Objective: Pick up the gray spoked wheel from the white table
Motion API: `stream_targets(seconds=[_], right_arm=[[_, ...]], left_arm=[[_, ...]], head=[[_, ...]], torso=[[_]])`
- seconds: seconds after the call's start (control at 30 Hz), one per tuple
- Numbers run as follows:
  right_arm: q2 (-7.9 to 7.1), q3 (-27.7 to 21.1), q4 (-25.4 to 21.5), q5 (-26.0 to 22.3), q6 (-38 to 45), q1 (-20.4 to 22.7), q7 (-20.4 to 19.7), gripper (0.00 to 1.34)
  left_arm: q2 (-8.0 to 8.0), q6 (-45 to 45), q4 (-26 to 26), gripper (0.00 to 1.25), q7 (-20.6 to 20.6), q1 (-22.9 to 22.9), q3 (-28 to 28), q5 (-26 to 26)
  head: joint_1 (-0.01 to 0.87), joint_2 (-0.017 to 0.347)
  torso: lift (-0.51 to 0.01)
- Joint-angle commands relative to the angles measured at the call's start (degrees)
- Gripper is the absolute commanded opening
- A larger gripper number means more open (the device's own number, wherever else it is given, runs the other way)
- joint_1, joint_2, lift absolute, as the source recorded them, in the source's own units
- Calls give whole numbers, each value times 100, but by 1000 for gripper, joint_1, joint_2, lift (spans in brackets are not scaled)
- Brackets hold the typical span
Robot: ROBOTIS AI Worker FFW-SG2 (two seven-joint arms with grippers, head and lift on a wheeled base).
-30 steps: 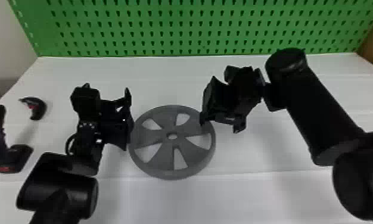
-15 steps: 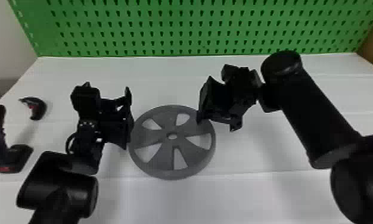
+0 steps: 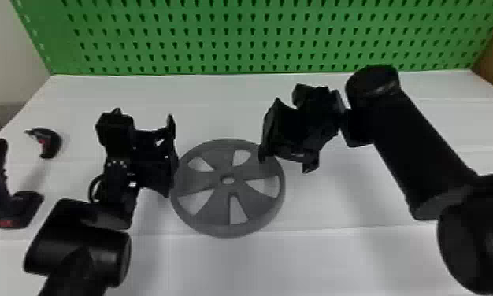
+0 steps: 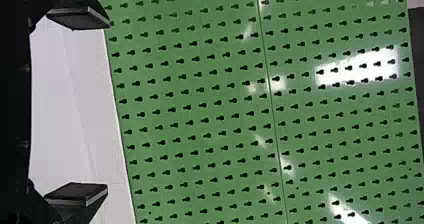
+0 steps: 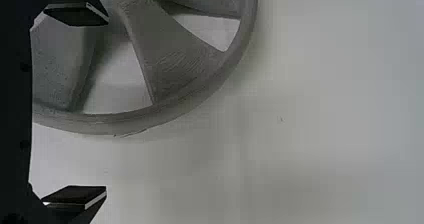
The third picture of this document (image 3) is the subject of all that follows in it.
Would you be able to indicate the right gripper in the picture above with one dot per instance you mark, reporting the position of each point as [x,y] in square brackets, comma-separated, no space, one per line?
[312,134]

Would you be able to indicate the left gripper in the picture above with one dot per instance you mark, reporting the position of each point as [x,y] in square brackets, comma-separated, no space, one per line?
[149,159]

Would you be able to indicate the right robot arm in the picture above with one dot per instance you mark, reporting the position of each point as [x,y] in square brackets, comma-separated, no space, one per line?
[412,149]

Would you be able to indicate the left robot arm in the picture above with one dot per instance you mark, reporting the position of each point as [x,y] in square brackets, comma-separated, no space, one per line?
[79,248]

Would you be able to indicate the grey wheel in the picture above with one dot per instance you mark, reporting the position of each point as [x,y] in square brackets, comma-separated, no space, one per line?
[213,198]

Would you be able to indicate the small black red tool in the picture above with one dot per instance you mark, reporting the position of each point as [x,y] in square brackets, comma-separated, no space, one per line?
[48,142]

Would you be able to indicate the drill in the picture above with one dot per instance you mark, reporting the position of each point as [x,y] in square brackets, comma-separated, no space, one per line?
[6,204]

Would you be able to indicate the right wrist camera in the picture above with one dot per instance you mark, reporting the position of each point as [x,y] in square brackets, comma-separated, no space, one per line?
[316,101]

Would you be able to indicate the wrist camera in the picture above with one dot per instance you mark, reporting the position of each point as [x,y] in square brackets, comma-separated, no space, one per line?
[316,101]
[113,130]

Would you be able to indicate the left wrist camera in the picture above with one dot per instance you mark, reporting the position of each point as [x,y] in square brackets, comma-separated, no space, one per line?
[113,130]

